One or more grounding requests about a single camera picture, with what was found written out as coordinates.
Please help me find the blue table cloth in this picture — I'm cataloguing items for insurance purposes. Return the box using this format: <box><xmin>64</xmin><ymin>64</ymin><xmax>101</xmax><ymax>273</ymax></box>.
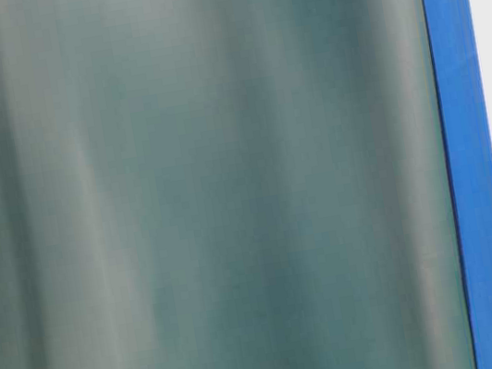
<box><xmin>423</xmin><ymin>0</ymin><xmax>492</xmax><ymax>369</ymax></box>

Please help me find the grey-green backdrop curtain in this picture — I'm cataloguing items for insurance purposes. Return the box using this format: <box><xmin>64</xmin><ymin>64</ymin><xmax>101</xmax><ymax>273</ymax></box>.
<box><xmin>0</xmin><ymin>0</ymin><xmax>476</xmax><ymax>369</ymax></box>

